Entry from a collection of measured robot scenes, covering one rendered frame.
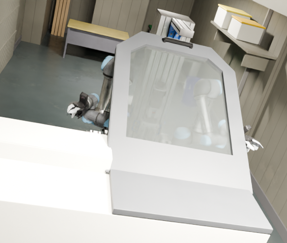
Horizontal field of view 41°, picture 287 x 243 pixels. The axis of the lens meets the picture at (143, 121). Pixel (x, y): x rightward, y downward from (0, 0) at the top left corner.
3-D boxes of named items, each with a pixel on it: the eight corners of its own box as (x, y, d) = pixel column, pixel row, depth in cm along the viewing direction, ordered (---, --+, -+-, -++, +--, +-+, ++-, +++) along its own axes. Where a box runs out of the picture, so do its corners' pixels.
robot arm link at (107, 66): (104, 132, 283) (121, 62, 261) (86, 125, 287) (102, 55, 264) (111, 127, 294) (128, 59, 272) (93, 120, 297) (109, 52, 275)
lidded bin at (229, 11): (246, 35, 591) (253, 16, 579) (220, 28, 582) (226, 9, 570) (236, 27, 637) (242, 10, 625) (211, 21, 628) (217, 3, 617)
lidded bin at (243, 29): (259, 45, 535) (266, 27, 525) (235, 39, 528) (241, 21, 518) (248, 37, 574) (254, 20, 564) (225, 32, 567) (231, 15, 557)
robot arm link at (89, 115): (93, 127, 256) (97, 112, 252) (78, 120, 258) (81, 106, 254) (98, 123, 263) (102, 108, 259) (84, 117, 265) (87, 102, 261)
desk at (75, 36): (122, 71, 797) (129, 40, 770) (61, 58, 772) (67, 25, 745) (120, 61, 853) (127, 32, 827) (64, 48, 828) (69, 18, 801)
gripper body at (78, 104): (77, 119, 237) (87, 114, 248) (82, 107, 233) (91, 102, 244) (67, 113, 238) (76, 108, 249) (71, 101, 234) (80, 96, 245)
